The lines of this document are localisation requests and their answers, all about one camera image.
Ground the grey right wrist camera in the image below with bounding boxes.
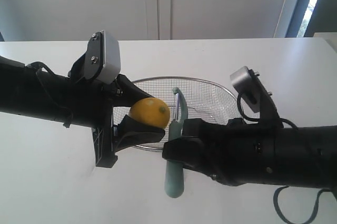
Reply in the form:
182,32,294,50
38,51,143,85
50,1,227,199
230,66,280,121

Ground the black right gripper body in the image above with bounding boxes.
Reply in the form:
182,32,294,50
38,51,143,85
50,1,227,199
183,119,277,186

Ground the teal handled peeler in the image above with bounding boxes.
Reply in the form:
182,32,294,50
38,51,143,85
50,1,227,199
164,87,188,199

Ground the teal cable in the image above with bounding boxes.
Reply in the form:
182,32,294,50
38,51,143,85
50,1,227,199
273,186,332,224

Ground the yellow lemon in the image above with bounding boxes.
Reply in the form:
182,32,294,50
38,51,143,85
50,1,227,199
128,98,170,129

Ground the black left camera cable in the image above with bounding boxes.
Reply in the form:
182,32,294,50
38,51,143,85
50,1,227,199
26,61,74,129

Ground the black camera cable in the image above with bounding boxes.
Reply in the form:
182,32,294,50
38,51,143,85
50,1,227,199
236,91,298,130
26,61,74,129

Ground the oval wire mesh basket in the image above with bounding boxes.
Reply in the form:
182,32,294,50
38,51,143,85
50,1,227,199
112,76,240,152

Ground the black right camera cable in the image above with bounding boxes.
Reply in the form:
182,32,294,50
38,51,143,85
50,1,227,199
236,91,298,130

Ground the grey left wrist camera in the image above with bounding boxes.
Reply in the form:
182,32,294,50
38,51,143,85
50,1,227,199
84,30,121,84

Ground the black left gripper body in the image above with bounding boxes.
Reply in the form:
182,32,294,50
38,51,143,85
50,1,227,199
52,53,117,168

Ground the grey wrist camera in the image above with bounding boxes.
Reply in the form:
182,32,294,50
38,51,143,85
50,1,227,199
84,30,121,84
230,66,280,121

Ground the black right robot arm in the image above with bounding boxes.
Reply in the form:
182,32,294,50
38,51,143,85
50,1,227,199
162,118,336,189

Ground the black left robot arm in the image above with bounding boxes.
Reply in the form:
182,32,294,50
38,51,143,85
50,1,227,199
1,57,165,168

